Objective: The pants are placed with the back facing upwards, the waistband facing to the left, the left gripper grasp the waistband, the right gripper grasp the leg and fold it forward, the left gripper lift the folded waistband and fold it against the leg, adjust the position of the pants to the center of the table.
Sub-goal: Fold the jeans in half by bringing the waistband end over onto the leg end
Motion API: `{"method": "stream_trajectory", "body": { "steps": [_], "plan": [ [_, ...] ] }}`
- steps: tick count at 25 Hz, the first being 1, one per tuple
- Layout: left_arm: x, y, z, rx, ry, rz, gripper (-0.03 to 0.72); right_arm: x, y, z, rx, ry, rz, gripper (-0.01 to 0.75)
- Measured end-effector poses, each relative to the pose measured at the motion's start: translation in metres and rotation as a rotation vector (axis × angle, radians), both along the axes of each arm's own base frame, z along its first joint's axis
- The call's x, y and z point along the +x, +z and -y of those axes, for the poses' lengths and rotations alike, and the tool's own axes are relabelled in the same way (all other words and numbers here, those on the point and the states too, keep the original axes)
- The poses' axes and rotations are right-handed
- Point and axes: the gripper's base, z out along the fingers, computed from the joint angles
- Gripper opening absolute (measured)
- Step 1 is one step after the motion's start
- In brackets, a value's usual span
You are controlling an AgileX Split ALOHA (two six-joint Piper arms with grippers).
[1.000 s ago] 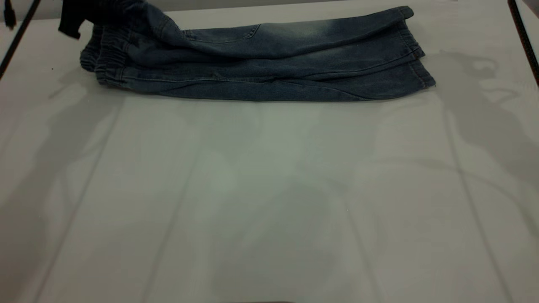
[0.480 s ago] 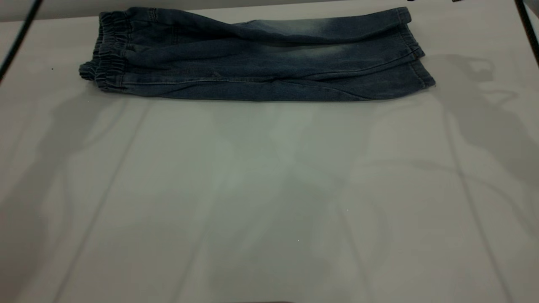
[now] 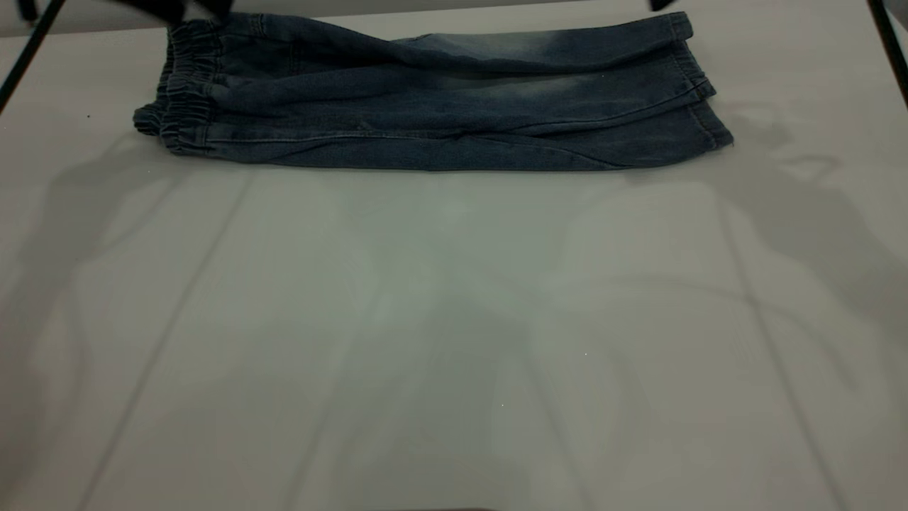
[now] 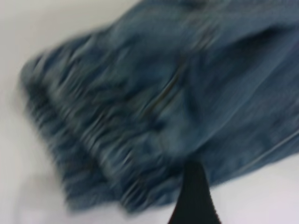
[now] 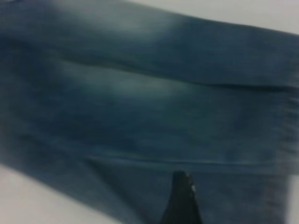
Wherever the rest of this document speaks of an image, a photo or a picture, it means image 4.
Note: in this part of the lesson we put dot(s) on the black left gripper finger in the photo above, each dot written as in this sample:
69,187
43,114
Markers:
194,200

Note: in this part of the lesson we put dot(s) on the blue denim jeans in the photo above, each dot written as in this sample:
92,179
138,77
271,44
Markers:
149,93

